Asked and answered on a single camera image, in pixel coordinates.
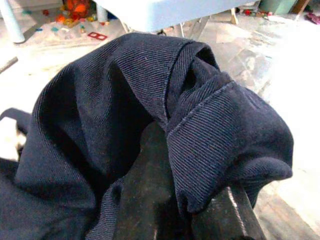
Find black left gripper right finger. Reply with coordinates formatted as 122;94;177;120
192;186;266;240

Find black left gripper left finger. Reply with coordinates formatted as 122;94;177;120
113;119;193;240

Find navy blue garment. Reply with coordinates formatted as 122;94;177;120
0;31;294;240

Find light blue folding table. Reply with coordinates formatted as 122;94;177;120
93;0;258;40

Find orange plastic toys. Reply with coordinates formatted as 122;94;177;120
56;0;97;27

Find white paper sheet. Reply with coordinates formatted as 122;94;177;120
264;14;288;24

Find green plastic bin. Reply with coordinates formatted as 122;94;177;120
258;0;299;15

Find magenta slippers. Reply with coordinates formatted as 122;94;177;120
306;12;320;25

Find brown wooden post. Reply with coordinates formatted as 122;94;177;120
291;0;312;15

